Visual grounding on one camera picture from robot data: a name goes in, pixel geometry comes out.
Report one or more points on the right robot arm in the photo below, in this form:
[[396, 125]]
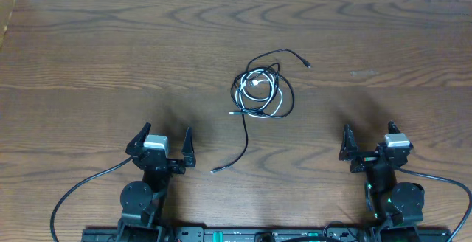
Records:
[[397, 206]]

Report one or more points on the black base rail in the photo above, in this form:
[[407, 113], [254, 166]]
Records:
[[200, 234]]

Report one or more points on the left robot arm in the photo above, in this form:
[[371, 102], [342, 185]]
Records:
[[143, 201]]

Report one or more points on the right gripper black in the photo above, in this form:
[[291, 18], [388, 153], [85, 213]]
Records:
[[364, 158]]

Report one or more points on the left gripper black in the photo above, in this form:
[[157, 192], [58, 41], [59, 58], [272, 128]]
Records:
[[161, 160]]

